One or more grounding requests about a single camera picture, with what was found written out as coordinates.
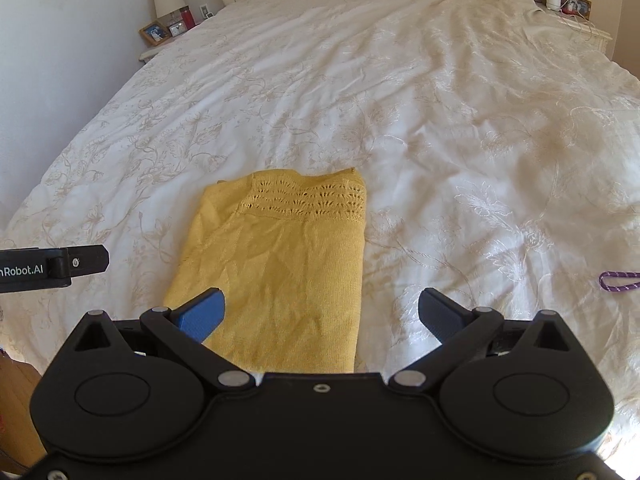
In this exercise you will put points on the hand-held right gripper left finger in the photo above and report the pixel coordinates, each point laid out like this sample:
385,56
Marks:
202,316

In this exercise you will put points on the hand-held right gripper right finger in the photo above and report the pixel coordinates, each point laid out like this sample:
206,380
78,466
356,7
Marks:
440,317

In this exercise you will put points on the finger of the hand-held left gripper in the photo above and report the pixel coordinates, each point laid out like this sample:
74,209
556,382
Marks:
90,260

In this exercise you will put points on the yellow knit sweater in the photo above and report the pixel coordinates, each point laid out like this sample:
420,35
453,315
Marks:
280,285

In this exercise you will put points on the white embroidered bedspread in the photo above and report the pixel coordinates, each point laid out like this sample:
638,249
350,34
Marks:
425,110

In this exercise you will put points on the cream nightstand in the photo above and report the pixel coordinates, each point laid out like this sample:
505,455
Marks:
152,52
595,30

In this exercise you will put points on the small desk clock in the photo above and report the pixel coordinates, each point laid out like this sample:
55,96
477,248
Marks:
175,28

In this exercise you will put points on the white cylinder speaker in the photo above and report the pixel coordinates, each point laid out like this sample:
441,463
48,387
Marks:
553,1

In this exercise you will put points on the wooden photo frame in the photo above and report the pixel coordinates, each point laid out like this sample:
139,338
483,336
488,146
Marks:
154,33
576,4

